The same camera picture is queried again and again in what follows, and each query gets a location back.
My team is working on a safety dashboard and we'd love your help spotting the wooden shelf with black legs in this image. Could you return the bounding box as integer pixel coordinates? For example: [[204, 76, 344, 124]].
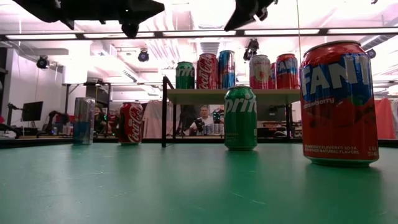
[[160, 75, 302, 147]]

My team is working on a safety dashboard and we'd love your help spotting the pink cloth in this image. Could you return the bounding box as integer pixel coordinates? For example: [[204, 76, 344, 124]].
[[374, 98, 398, 140]]

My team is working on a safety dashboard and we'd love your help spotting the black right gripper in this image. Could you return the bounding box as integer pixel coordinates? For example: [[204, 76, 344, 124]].
[[223, 0, 278, 32]]

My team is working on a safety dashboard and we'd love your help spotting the black ceiling light rail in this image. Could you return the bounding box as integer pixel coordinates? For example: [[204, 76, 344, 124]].
[[0, 27, 398, 41]]

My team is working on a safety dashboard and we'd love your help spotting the white pink raspberry lime can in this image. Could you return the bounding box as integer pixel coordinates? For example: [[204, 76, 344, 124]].
[[249, 54, 271, 90]]

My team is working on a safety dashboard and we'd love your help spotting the black aluminium table frame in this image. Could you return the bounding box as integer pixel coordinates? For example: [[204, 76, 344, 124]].
[[0, 136, 398, 149]]

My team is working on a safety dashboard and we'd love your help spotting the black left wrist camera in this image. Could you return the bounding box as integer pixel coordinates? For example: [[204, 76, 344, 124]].
[[121, 22, 140, 39]]

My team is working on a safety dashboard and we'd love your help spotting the red Coca-Cola can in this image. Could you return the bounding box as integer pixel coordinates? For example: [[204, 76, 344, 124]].
[[196, 53, 220, 90], [119, 101, 144, 146]]

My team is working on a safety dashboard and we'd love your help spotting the black metal rack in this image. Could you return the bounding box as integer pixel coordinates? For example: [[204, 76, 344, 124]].
[[62, 82, 112, 138]]

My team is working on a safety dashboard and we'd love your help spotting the green Sprite can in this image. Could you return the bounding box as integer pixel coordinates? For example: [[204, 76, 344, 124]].
[[223, 85, 258, 152], [175, 61, 198, 90]]

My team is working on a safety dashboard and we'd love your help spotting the green table mat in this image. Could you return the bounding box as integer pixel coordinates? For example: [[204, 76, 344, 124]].
[[0, 142, 398, 224]]

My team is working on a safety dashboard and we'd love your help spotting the person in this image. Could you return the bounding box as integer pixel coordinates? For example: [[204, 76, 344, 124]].
[[93, 105, 108, 134], [189, 105, 225, 136]]

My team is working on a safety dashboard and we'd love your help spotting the slim blue silver energy can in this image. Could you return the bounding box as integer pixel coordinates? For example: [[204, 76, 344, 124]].
[[218, 50, 236, 90], [73, 97, 96, 146]]

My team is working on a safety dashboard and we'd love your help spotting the white hanging cloth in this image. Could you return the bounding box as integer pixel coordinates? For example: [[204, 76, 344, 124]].
[[142, 100, 170, 139]]

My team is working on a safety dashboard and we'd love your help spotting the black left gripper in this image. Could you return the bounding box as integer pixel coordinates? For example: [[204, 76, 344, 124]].
[[58, 0, 165, 26]]

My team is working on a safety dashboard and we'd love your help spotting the black computer monitor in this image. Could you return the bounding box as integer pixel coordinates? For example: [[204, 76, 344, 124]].
[[21, 101, 44, 122]]

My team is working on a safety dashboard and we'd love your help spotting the thin hanging cord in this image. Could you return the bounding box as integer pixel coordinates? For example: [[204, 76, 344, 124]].
[[295, 0, 301, 55]]

